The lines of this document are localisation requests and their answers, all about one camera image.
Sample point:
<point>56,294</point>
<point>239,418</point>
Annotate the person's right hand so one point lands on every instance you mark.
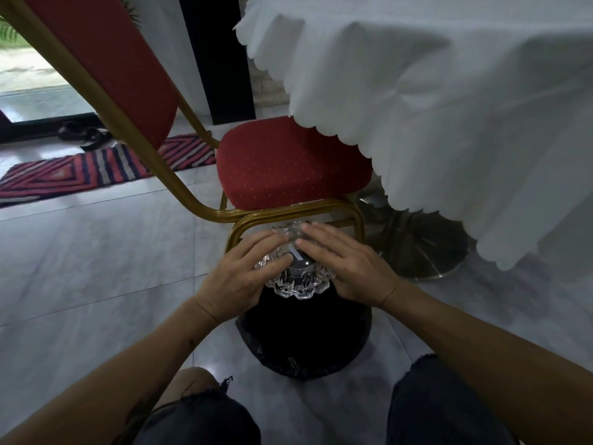
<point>359,275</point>

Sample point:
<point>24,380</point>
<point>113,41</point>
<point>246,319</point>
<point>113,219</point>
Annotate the person's left hand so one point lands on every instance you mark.
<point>231,285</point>

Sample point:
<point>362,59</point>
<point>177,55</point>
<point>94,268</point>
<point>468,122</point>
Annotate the person's left thumb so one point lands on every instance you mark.
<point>277,269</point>

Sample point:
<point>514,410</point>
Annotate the person's right thumb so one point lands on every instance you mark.
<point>314,257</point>

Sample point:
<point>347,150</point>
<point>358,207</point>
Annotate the clear cut-glass ashtray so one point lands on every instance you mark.
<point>299,278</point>

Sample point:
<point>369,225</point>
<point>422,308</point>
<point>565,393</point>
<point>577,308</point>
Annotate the person's left forearm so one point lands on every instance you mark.
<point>116,370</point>

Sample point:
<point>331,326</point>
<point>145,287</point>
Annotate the person's right forearm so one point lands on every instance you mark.
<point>491,356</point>

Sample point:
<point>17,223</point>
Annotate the black waste bin with liner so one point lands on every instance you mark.
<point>305,333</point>

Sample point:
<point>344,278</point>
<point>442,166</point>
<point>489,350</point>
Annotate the round metal table base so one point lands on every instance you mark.
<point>417,245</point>

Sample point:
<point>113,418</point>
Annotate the person's left leg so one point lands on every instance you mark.
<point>190,382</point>

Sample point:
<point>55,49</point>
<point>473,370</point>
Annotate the dark denim shorts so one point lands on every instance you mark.
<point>444,407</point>

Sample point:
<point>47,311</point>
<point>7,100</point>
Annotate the white scalloped tablecloth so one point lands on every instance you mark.
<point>444,101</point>

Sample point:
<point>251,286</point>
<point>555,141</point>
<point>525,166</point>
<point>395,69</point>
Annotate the red striped woven rug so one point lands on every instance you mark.
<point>88,169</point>

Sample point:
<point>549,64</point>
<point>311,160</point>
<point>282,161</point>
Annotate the black shoe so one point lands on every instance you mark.
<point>73,130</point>
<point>96,139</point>

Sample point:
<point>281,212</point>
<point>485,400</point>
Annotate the red chair with gold frame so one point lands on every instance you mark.
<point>287,164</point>

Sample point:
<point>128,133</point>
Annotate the black door post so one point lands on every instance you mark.
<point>217,60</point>

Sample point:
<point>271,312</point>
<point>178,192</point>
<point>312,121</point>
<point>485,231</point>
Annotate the black sliding door frame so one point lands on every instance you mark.
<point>41,127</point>

